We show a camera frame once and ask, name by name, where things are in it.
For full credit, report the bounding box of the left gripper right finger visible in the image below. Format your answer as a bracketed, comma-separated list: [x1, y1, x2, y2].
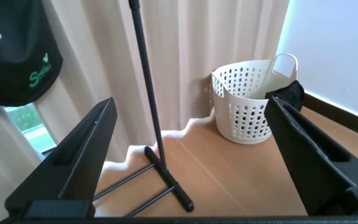
[263, 95, 358, 218]

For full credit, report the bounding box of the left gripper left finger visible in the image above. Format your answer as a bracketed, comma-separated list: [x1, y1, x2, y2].
[4, 96, 119, 219]

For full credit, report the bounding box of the black garment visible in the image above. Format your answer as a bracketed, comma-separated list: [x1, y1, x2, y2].
[0, 0, 64, 108]
[264, 80, 306, 112]

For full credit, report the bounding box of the white laundry basket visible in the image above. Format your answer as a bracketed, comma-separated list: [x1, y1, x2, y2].
[210, 52, 299, 145]

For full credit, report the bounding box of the black clothes rack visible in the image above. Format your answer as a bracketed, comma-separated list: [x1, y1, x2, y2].
[92, 0, 195, 218]

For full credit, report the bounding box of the window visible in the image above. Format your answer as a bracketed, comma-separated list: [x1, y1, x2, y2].
[4, 102, 58, 154]

